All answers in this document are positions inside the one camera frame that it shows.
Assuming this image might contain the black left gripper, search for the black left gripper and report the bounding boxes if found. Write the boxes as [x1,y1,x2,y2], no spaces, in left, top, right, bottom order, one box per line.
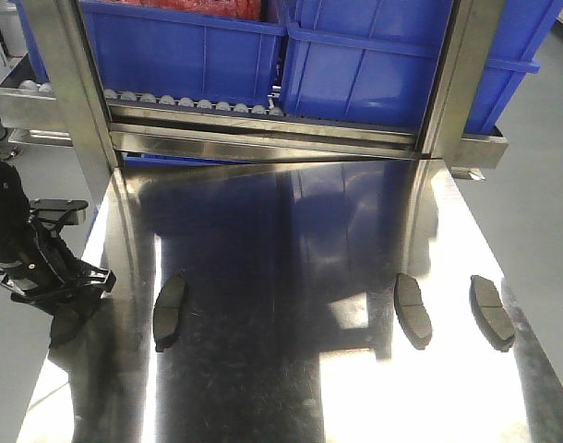
[0,161,116,315]

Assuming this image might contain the grey brake pad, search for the grey brake pad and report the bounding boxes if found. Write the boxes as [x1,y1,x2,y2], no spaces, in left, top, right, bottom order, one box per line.
[469,275,515,353]
[152,273,186,353]
[393,273,433,350]

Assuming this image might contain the steel roller conveyor shelf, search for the steel roller conveyor shelf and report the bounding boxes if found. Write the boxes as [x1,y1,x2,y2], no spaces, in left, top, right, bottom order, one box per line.
[0,54,509,170]

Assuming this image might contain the large blue bin left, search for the large blue bin left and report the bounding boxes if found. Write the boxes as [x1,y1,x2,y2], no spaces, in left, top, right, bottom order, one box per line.
[13,0,287,107]

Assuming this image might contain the large blue bin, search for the large blue bin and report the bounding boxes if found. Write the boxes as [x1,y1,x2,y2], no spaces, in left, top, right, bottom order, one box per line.
[13,0,287,107]
[280,1,563,135]

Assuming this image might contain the large blue bin right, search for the large blue bin right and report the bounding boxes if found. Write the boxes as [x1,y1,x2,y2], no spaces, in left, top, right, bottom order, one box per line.
[280,1,563,135]

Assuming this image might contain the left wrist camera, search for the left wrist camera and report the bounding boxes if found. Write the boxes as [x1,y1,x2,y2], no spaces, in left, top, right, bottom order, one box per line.
[30,198,89,226]

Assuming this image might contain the steel rack post left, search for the steel rack post left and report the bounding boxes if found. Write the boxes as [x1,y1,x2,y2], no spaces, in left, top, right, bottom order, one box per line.
[23,1,120,176]

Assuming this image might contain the steel rack post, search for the steel rack post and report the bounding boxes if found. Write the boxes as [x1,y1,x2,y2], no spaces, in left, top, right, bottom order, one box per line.
[415,0,506,167]
[23,1,120,176]

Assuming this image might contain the steel rack post right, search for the steel rack post right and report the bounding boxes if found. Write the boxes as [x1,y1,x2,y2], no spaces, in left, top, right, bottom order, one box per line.
[415,0,506,167]

